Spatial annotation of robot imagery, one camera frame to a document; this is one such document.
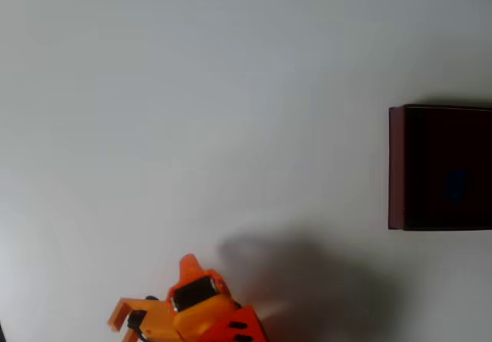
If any blue toy brick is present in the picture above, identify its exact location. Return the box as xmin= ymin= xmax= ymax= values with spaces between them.
xmin=445 ymin=169 xmax=469 ymax=205

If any dark red box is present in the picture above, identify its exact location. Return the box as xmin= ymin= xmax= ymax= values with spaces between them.
xmin=387 ymin=104 xmax=492 ymax=232

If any orange camera mount bracket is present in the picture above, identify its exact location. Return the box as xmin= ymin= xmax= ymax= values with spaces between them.
xmin=106 ymin=295 xmax=181 ymax=342

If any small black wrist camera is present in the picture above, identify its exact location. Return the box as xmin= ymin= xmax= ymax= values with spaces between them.
xmin=128 ymin=310 xmax=149 ymax=330

